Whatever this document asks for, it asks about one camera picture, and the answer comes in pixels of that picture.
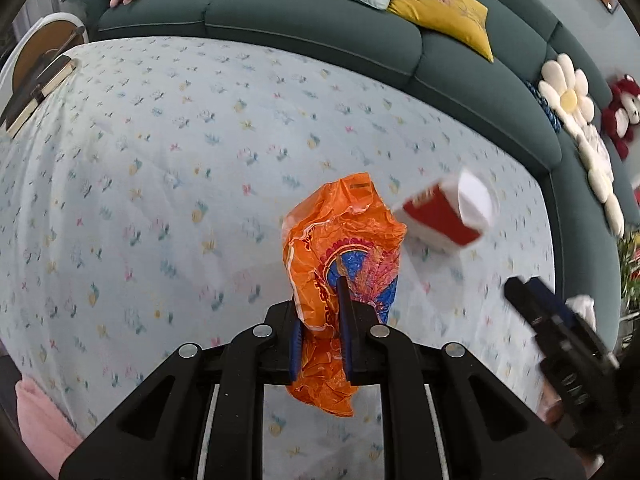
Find white daisy flower cushion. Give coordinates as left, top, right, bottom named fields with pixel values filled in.
left=538, top=53, right=594, bottom=139

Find pink fluffy cloth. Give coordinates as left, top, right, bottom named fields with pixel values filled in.
left=15, top=376, right=82, bottom=479

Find orange plastic snack bag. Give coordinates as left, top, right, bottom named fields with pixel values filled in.
left=282, top=172, right=407, bottom=417

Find floral light blue tablecloth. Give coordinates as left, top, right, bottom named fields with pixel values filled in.
left=1, top=38, right=554, bottom=438

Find round wooden side table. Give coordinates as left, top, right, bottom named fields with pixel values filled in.
left=1, top=12, right=89, bottom=102

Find green potted plant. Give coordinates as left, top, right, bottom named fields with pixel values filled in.
left=617, top=228, right=640, bottom=313

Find yellow embroidered cushion centre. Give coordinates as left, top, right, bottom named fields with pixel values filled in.
left=387, top=0, right=494, bottom=63

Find teal sectional sofa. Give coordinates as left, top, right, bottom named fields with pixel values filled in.
left=63, top=0, right=622, bottom=346

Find person's right hand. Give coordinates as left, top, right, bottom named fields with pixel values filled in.
left=537, top=382, right=604, bottom=479

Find red white paper cup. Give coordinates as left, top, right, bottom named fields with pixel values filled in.
left=392, top=168, right=499, bottom=254

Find red white plush monkey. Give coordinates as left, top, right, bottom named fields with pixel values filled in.
left=602, top=74, right=640, bottom=160

